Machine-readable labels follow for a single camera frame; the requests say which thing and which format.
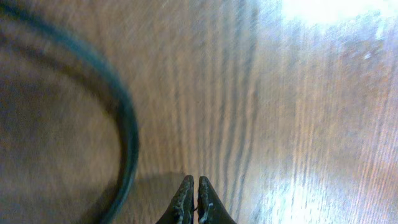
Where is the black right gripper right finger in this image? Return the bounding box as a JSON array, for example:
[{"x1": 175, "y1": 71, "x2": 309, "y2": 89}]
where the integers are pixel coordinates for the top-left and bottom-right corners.
[{"x1": 197, "y1": 176, "x2": 236, "y2": 224}]

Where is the black USB cable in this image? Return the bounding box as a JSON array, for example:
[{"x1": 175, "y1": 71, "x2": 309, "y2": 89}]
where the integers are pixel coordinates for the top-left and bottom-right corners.
[{"x1": 0, "y1": 1, "x2": 140, "y2": 224}]

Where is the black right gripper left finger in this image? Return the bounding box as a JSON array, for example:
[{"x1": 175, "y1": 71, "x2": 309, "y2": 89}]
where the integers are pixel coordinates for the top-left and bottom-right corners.
[{"x1": 156, "y1": 175, "x2": 195, "y2": 224}]

